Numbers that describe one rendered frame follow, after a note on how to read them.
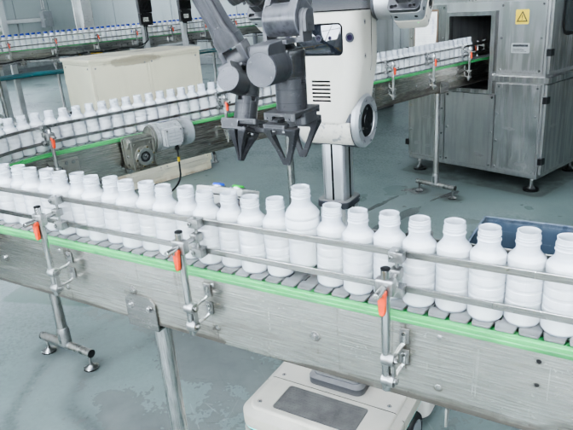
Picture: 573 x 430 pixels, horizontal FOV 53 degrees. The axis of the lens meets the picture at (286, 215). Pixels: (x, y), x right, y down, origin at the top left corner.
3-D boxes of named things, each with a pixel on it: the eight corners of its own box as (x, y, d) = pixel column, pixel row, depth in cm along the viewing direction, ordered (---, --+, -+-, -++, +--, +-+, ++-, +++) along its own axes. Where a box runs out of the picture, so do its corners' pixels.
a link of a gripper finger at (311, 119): (323, 155, 112) (321, 107, 108) (306, 165, 106) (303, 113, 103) (293, 153, 115) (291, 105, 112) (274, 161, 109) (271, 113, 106)
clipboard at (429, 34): (414, 50, 485) (415, 9, 474) (438, 50, 468) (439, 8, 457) (412, 50, 482) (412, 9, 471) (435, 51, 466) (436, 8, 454)
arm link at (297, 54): (309, 42, 103) (282, 43, 105) (291, 45, 97) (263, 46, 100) (311, 81, 105) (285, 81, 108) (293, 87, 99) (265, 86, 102)
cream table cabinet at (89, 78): (181, 159, 623) (165, 45, 582) (214, 167, 579) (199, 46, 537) (83, 183, 557) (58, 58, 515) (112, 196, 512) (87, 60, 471)
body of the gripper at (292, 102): (321, 113, 109) (319, 73, 106) (294, 124, 101) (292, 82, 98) (291, 112, 112) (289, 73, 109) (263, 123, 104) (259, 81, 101)
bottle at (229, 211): (238, 270, 124) (230, 198, 118) (217, 265, 127) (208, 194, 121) (254, 259, 128) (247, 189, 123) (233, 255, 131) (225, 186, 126)
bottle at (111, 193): (112, 236, 148) (100, 175, 142) (135, 234, 148) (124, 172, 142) (106, 246, 142) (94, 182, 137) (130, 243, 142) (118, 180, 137)
